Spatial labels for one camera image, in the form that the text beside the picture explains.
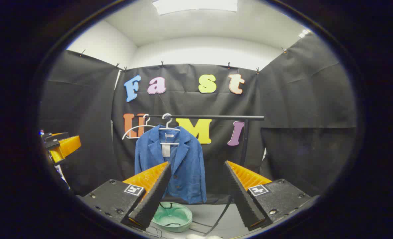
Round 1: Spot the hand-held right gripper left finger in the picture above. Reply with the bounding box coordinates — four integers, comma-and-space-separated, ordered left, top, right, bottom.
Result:
80, 162, 172, 231

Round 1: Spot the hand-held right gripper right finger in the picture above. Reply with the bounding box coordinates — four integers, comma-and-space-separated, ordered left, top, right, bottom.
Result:
224, 161, 311, 232

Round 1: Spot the green laundry hamper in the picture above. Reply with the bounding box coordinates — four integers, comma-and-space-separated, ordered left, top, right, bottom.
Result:
151, 201, 193, 233

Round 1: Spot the blue corduroy jacket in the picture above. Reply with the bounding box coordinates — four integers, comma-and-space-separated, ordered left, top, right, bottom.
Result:
134, 124, 207, 204

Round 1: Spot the white plastic hanger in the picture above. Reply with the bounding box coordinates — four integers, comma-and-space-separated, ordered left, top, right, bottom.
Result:
122, 114, 155, 140
159, 114, 181, 146

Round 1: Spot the black clothes rack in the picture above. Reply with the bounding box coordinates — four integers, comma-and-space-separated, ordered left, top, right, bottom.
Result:
143, 114, 265, 237

